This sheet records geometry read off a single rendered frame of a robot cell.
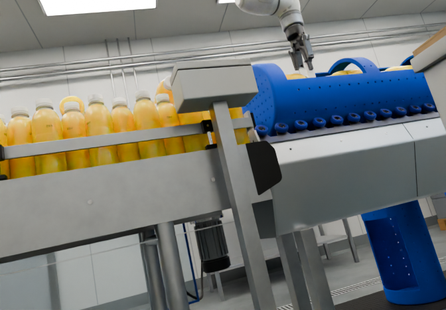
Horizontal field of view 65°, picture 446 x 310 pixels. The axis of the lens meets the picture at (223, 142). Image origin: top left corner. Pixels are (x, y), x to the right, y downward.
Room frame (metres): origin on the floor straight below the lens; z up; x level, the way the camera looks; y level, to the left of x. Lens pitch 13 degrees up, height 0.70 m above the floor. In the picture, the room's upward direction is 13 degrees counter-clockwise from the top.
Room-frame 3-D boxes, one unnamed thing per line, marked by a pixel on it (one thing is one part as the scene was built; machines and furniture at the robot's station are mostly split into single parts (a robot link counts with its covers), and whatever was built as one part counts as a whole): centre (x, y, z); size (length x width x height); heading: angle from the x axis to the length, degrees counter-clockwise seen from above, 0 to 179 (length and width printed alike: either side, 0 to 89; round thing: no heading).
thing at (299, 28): (1.32, -0.39, 1.35); 0.08 x 0.07 x 0.09; 21
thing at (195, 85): (0.87, -0.01, 1.05); 0.20 x 0.10 x 0.10; 111
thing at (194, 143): (0.97, 0.07, 0.99); 0.07 x 0.07 x 0.19
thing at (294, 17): (1.32, -0.39, 1.42); 0.09 x 0.09 x 0.06
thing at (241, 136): (1.01, -0.04, 0.99); 0.07 x 0.07 x 0.19
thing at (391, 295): (1.90, -0.76, 0.59); 0.28 x 0.28 x 0.88
